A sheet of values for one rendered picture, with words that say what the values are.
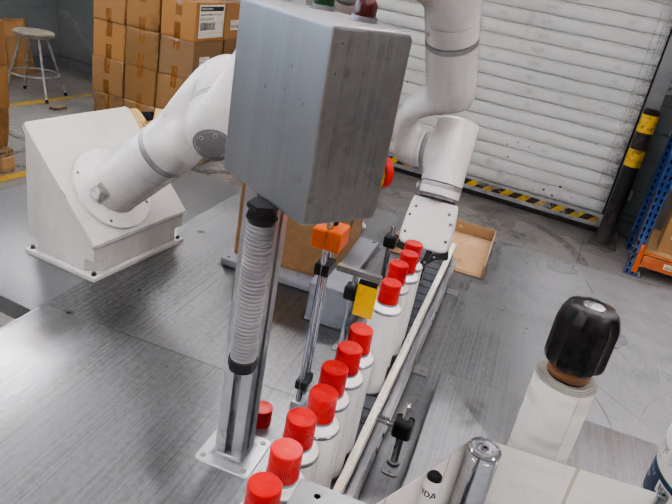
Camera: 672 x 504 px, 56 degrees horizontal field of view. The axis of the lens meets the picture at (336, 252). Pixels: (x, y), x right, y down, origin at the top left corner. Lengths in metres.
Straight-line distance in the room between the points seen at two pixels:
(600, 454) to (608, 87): 4.11
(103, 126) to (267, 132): 0.93
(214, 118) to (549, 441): 0.74
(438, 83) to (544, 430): 0.58
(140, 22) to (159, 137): 3.42
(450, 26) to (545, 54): 4.03
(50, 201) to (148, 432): 0.60
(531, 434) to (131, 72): 4.17
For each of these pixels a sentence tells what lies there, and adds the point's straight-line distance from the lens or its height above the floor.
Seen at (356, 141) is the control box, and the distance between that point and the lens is 0.61.
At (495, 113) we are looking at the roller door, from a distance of 5.16.
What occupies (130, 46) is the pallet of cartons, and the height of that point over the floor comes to 0.77.
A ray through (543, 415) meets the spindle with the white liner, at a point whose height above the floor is 1.02.
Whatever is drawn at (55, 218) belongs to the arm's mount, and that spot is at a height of 0.94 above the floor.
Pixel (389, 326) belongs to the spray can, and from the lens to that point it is 1.01.
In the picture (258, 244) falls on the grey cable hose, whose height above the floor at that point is 1.24.
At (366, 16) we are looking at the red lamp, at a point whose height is 1.48.
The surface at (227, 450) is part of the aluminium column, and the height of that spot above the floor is 0.84.
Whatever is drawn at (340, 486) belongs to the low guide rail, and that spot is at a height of 0.91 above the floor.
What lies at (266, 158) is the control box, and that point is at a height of 1.33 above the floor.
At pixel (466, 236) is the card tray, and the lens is 1.98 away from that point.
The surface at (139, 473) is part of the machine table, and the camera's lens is 0.98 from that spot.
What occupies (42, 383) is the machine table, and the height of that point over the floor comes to 0.83.
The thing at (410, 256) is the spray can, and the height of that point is 1.08.
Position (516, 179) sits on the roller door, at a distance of 5.22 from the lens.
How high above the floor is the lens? 1.52
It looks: 24 degrees down
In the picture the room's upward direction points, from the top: 11 degrees clockwise
